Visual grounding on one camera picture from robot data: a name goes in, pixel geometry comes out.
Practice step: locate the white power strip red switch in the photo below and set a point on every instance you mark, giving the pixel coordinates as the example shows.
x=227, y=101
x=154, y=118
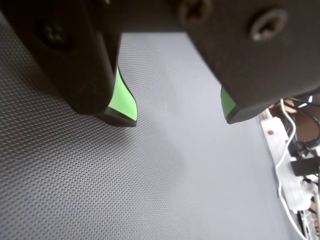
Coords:
x=277, y=142

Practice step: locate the black power adapter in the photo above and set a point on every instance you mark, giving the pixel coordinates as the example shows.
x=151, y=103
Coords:
x=303, y=167

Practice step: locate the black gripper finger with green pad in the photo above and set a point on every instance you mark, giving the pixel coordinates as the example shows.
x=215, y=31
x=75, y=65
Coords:
x=262, y=70
x=75, y=75

